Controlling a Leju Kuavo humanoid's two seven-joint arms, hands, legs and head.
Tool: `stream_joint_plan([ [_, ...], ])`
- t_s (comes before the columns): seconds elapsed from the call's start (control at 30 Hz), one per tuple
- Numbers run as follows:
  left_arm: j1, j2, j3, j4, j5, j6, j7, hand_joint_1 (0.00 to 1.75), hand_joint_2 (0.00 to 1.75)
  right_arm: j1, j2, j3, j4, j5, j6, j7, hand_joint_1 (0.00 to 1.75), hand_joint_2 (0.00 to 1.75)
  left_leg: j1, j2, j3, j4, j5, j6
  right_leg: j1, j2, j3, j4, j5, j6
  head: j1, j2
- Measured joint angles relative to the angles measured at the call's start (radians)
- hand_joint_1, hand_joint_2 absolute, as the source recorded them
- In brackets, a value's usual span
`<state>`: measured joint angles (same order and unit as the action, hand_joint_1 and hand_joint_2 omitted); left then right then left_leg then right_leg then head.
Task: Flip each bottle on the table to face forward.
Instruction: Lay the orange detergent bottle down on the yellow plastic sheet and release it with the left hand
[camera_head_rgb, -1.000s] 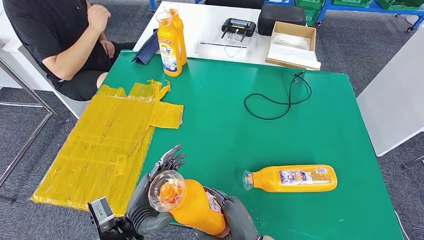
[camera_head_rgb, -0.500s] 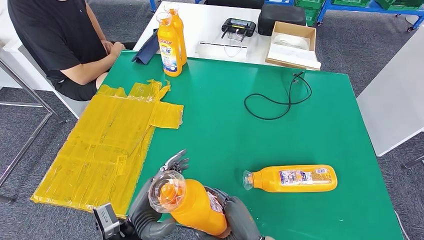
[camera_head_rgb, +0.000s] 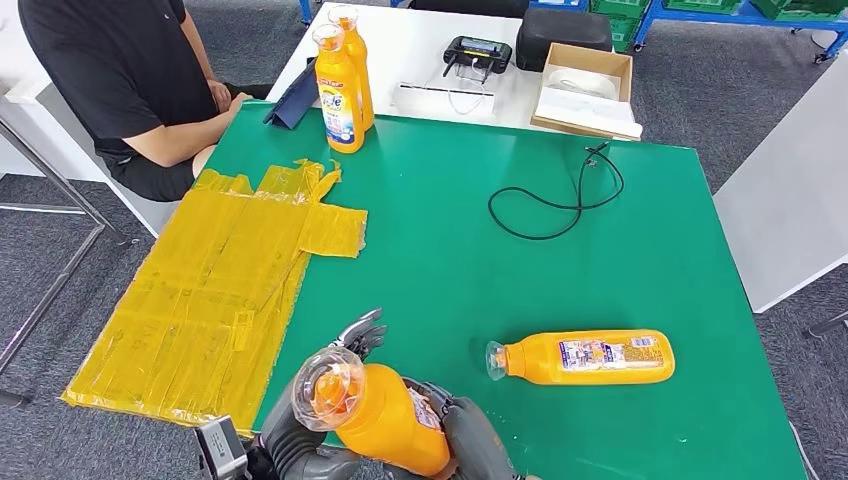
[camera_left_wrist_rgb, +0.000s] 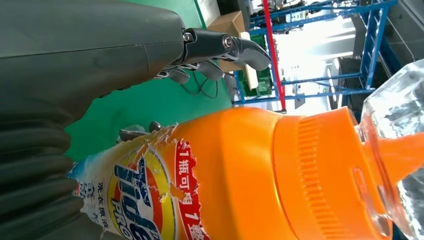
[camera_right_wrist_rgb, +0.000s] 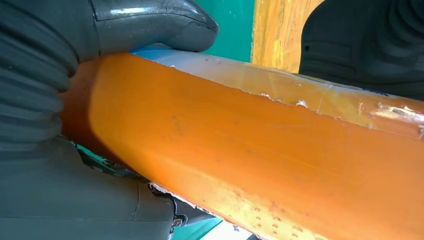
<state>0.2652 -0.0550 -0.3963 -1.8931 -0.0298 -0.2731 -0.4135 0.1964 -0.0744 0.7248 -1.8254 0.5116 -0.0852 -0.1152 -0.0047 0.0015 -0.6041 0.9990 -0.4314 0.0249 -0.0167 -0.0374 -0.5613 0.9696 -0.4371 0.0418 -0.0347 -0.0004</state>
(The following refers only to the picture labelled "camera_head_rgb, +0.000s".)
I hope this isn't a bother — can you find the person's right hand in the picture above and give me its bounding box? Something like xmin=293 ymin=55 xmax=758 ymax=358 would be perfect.
xmin=221 ymin=92 xmax=254 ymax=119

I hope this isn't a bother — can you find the yellow tape sheet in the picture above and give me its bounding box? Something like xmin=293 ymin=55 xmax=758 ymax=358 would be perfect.
xmin=60 ymin=157 xmax=370 ymax=435

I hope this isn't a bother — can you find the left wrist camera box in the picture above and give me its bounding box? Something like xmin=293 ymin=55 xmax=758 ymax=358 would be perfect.
xmin=193 ymin=415 xmax=252 ymax=480

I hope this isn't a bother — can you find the dark blue tablet case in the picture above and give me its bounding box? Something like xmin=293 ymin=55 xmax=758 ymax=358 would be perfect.
xmin=263 ymin=58 xmax=319 ymax=131

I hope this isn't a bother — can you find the black carrying case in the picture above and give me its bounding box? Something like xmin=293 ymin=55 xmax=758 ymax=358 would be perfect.
xmin=515 ymin=7 xmax=614 ymax=73

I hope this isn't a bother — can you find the open cardboard box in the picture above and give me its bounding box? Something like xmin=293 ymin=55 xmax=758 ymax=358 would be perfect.
xmin=529 ymin=42 xmax=644 ymax=142

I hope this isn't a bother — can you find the white table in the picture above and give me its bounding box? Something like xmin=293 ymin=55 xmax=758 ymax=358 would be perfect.
xmin=712 ymin=52 xmax=848 ymax=339
xmin=264 ymin=1 xmax=634 ymax=142

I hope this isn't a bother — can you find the green table mat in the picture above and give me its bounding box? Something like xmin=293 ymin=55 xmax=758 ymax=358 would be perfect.
xmin=198 ymin=99 xmax=810 ymax=480

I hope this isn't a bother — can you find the white foam sheet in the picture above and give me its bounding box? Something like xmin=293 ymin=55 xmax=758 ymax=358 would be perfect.
xmin=535 ymin=86 xmax=644 ymax=140

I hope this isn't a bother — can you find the orange detergent bottle clear cap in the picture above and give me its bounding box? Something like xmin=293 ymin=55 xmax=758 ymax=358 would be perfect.
xmin=329 ymin=5 xmax=376 ymax=132
xmin=485 ymin=329 xmax=677 ymax=387
xmin=291 ymin=346 xmax=453 ymax=478
xmin=312 ymin=23 xmax=366 ymax=155

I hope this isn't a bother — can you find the green plastic crate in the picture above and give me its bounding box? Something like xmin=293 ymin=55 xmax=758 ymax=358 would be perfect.
xmin=589 ymin=0 xmax=654 ymax=21
xmin=748 ymin=0 xmax=848 ymax=24
xmin=609 ymin=17 xmax=641 ymax=54
xmin=663 ymin=0 xmax=747 ymax=17

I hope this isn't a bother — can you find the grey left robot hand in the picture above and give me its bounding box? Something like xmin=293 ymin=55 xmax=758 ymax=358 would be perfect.
xmin=261 ymin=308 xmax=388 ymax=465

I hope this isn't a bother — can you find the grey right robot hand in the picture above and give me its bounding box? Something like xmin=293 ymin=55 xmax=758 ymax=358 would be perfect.
xmin=404 ymin=377 xmax=525 ymax=480

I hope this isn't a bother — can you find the thin white cable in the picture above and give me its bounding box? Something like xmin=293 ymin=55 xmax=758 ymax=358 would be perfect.
xmin=447 ymin=59 xmax=497 ymax=117

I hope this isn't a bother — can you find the person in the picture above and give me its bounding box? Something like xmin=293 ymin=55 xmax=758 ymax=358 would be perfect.
xmin=16 ymin=0 xmax=274 ymax=203

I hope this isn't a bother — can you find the blue metal shelf rack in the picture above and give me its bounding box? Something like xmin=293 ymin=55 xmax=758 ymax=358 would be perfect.
xmin=632 ymin=0 xmax=848 ymax=66

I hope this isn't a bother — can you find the white plastic bag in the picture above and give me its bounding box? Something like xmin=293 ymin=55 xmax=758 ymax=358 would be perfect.
xmin=546 ymin=67 xmax=622 ymax=101

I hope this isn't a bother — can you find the black cable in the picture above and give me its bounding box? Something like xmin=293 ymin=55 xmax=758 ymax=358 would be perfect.
xmin=487 ymin=140 xmax=626 ymax=242

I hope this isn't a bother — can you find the white bench with metal legs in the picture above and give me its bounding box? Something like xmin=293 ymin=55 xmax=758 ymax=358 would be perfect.
xmin=0 ymin=72 xmax=164 ymax=409

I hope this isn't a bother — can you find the black remote controller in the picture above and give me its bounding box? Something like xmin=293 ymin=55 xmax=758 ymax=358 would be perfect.
xmin=442 ymin=36 xmax=514 ymax=79

